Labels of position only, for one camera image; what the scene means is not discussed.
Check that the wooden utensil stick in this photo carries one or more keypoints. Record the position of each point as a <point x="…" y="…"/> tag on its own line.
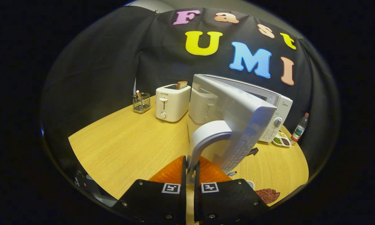
<point x="138" y="94"/>

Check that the white pop-up toaster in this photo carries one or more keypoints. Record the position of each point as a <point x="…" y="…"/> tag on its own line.
<point x="174" y="103"/>

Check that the small white slotted tray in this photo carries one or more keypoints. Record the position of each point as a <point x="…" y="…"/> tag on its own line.
<point x="250" y="185"/>

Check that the reddish brown meat slice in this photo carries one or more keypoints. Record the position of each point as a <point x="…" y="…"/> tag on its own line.
<point x="268" y="195"/>

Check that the white divided dish with beans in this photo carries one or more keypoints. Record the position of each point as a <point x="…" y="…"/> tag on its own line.
<point x="281" y="140"/>

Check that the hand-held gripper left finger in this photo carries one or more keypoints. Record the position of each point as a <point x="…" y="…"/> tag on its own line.
<point x="184" y="203"/>

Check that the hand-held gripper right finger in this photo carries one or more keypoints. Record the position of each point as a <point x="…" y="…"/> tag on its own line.
<point x="196" y="203"/>

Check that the toast slice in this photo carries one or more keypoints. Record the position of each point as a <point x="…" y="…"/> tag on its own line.
<point x="182" y="85"/>

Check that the white toaster oven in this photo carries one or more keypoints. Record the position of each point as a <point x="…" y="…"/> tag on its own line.
<point x="237" y="106"/>

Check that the clear plastic bottle red cap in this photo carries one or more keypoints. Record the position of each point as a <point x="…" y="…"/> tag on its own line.
<point x="299" y="131"/>

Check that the dark grey device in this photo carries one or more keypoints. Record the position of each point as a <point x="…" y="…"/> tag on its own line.
<point x="90" y="187"/>

